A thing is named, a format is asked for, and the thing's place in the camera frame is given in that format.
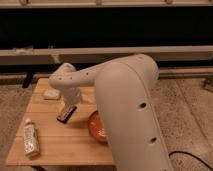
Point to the black orange eraser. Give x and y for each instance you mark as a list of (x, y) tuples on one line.
[(66, 113)]

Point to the white plastic bottle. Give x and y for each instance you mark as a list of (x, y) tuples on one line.
[(30, 139)]

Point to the wooden slatted table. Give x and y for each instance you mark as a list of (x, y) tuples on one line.
[(60, 144)]

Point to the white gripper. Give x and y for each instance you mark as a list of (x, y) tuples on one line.
[(71, 96)]

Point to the orange bowl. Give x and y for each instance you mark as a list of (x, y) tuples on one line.
[(95, 128)]

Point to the white horizontal rail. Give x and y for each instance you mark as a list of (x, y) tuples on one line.
[(27, 56)]

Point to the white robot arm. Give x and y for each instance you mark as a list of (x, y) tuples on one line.
[(122, 91)]

